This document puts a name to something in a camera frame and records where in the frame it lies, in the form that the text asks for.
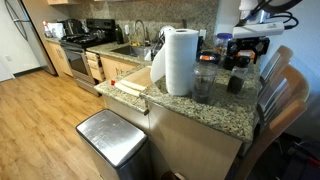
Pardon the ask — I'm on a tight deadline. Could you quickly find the clear spray bottle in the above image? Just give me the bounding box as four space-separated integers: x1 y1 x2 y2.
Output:
42 20 54 38

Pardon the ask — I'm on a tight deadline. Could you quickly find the light wooden board piece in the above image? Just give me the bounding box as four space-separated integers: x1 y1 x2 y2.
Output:
119 79 148 93
114 82 142 98

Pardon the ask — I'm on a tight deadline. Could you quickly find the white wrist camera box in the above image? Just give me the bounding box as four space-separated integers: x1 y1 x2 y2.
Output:
232 21 285 39

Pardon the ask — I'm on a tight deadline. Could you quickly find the white paper bag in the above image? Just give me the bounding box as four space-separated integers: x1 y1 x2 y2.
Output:
48 22 67 39

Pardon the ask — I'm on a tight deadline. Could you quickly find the blue-lidded clear plastic jar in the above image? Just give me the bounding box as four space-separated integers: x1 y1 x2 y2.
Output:
214 32 234 56

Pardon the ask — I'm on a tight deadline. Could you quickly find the black-capped glass pepper shaker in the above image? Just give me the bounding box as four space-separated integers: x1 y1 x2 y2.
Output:
226 55 251 95

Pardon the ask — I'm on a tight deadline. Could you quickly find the clear plastic tumbler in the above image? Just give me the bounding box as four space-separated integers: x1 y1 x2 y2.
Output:
191 61 219 105

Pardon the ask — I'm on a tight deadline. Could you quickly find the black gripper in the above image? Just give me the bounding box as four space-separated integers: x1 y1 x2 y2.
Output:
225 36 271 70

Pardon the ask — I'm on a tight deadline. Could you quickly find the beige sink base cabinet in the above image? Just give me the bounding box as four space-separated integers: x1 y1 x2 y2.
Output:
99 54 141 81

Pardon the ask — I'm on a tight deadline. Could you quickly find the black and steel stove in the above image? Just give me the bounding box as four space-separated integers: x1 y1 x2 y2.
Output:
59 18 117 97

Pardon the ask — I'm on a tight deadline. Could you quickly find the beige drawer stack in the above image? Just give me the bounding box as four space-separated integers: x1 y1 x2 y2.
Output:
85 51 107 83

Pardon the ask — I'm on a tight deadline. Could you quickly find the beige island cabinet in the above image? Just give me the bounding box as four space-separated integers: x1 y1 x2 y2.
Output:
101 94 243 180

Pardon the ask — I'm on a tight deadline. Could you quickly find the stainless steel sink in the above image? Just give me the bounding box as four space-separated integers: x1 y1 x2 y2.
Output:
111 44 154 58

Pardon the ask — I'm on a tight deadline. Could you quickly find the wooden slat-back chair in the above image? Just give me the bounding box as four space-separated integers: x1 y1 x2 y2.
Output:
229 64 311 180
259 45 294 88

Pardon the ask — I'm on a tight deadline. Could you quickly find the white paper towel roll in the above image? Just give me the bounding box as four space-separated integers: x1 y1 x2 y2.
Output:
149 28 200 98

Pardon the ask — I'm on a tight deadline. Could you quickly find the orange snack package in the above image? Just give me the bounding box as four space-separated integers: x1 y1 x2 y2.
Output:
238 49 261 62

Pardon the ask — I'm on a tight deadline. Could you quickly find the black coffee maker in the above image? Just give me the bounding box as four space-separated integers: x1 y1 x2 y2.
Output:
59 18 86 37

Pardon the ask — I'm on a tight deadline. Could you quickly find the black and red floor equipment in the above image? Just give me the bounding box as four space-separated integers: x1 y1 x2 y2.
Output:
283 139 320 180

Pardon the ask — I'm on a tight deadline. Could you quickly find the metal kitchen faucet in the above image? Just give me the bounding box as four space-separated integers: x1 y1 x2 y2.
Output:
133 19 151 47

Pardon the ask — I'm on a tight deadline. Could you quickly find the beige wall cabinet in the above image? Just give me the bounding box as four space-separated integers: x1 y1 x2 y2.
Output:
46 0 79 6

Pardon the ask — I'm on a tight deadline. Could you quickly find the stainless steel trash can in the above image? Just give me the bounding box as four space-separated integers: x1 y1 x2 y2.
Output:
75 109 154 180

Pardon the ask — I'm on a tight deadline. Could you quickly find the wooden cutting board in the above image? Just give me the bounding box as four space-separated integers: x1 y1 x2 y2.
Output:
120 65 154 89

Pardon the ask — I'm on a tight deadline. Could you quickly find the stainless steel refrigerator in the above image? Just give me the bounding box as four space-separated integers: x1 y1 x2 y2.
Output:
4 0 58 76

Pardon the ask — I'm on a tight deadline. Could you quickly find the dark glass bottle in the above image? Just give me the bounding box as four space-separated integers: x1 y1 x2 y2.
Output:
114 24 125 45

